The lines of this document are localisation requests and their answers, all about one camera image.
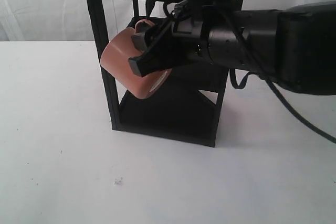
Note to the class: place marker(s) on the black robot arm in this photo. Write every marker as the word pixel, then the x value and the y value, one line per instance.
pixel 294 48

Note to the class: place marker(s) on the terracotta ceramic mug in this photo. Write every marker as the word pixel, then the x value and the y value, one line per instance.
pixel 114 60

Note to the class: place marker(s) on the black shelf rack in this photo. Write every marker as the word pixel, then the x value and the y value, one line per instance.
pixel 186 107

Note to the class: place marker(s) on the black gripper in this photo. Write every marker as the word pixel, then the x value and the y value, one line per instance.
pixel 176 41

